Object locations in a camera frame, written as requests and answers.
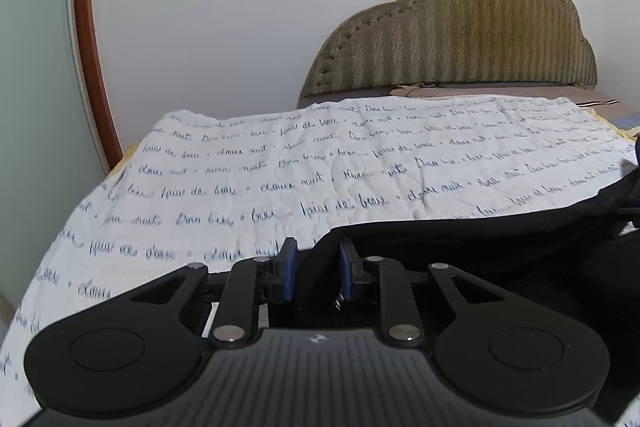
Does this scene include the black pants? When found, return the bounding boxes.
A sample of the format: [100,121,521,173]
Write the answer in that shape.
[294,165,639,426]

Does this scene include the white bedsheet with blue script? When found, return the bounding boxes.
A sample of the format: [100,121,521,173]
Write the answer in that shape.
[1,95,636,426]

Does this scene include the frosted glass sliding door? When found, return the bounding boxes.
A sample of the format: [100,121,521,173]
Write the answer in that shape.
[1,0,105,307]

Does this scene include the olive upholstered headboard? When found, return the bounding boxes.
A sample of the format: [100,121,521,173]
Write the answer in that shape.
[300,0,598,98]

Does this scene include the brown wooden door frame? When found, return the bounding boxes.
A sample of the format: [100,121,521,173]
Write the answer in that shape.
[73,0,124,169]

